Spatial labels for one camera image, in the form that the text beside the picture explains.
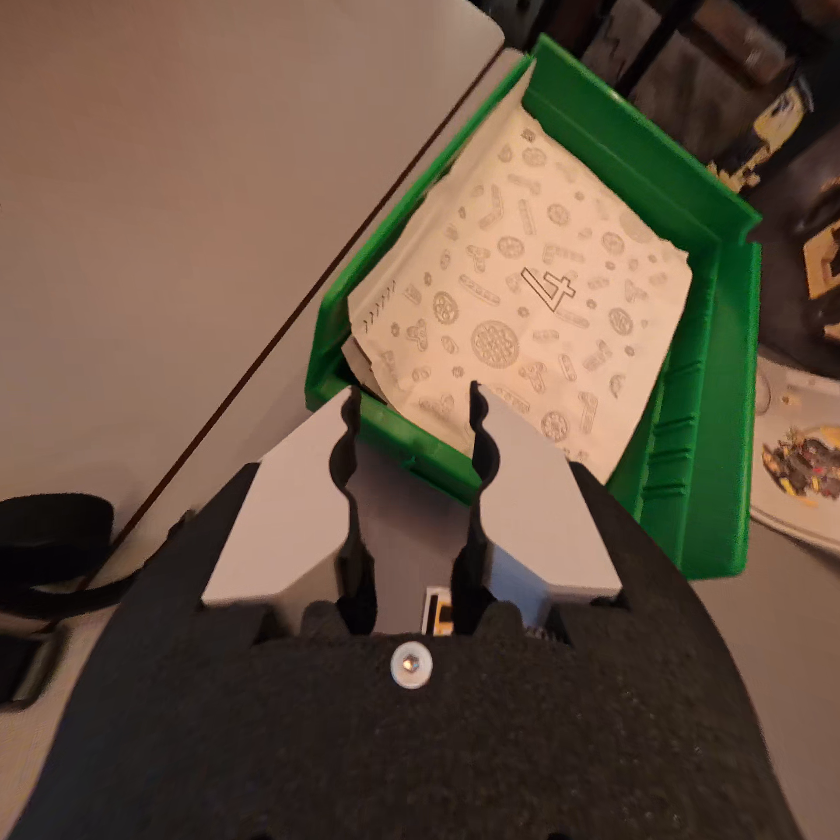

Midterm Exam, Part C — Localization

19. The black buckle strap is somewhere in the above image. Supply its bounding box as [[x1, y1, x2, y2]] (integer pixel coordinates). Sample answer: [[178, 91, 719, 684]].
[[0, 493, 142, 710]]

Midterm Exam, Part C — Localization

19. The small yellow printed card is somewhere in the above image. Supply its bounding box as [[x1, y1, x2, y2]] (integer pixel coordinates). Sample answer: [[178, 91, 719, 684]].
[[420, 586, 455, 636]]

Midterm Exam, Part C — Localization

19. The instruction booklet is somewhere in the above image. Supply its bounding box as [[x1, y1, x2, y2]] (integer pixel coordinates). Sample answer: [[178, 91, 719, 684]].
[[748, 364, 840, 559]]

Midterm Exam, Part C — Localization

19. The green plastic bin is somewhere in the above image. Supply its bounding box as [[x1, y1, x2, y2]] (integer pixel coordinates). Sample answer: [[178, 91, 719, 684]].
[[304, 34, 763, 581]]

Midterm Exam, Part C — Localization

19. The large printed paper bag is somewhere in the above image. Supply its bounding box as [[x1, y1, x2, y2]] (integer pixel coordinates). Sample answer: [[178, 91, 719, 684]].
[[346, 105, 693, 483]]

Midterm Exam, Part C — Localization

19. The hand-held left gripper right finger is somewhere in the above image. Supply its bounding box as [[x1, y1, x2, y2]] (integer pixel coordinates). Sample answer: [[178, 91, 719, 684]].
[[451, 381, 624, 626]]

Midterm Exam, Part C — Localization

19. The grey desk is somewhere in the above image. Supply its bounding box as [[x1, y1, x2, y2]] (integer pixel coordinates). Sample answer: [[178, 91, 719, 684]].
[[0, 0, 840, 788]]

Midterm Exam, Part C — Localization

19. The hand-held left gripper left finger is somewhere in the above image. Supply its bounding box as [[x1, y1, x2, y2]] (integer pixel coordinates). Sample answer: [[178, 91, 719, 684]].
[[200, 386, 378, 611]]

